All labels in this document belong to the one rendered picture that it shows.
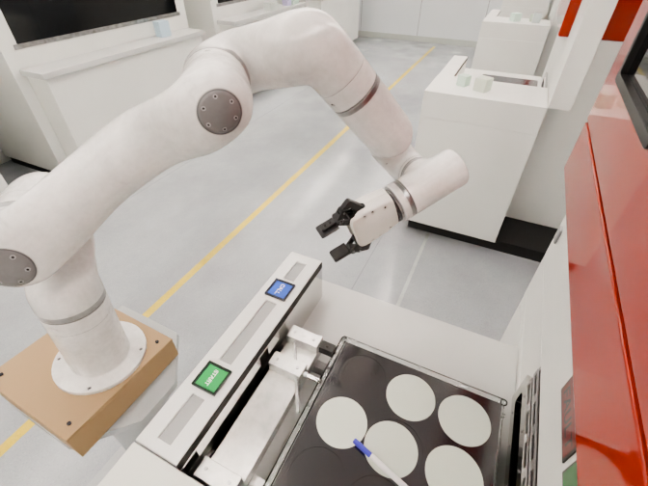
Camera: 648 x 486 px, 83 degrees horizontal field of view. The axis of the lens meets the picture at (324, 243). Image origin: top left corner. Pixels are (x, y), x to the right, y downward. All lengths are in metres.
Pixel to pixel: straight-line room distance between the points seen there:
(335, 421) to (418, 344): 0.33
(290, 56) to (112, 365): 0.73
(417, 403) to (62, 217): 0.71
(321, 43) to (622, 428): 0.54
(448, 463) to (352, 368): 0.25
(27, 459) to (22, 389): 1.08
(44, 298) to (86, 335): 0.11
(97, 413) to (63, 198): 0.47
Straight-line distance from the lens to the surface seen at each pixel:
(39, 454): 2.09
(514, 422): 0.91
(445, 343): 1.03
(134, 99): 3.85
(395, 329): 1.03
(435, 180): 0.77
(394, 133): 0.66
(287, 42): 0.58
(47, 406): 0.98
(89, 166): 0.65
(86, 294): 0.81
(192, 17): 5.11
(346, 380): 0.84
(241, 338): 0.84
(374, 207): 0.72
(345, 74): 0.60
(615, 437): 0.43
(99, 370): 0.95
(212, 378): 0.79
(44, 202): 0.67
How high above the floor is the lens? 1.63
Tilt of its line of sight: 40 degrees down
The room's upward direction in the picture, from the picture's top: straight up
